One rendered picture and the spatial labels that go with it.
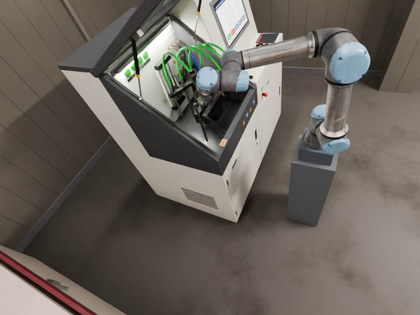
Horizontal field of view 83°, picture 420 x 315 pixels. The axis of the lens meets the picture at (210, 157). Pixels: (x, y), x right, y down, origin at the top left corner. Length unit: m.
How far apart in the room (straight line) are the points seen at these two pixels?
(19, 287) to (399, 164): 2.89
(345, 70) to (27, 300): 1.75
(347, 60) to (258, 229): 1.56
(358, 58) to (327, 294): 1.58
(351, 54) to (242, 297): 1.69
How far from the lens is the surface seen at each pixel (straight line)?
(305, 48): 1.04
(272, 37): 2.30
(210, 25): 1.78
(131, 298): 2.29
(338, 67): 0.94
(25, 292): 1.70
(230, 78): 0.90
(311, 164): 1.50
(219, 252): 2.12
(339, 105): 1.08
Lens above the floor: 2.00
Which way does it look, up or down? 50 degrees down
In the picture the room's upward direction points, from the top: 19 degrees counter-clockwise
